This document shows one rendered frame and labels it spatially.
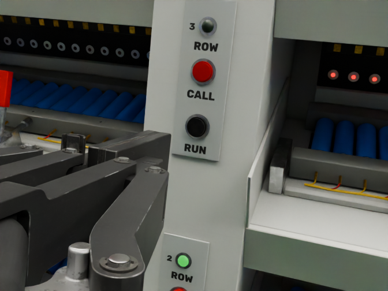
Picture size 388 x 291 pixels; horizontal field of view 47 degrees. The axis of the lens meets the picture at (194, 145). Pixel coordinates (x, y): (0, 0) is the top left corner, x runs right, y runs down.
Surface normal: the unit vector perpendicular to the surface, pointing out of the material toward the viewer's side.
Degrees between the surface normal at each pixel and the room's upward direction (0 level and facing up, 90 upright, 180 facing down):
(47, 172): 91
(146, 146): 90
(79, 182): 1
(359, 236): 23
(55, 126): 113
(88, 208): 90
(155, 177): 1
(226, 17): 90
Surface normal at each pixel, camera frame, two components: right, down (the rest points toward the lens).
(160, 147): 0.94, 0.16
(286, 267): -0.32, 0.51
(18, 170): 0.11, -0.98
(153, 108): -0.30, 0.15
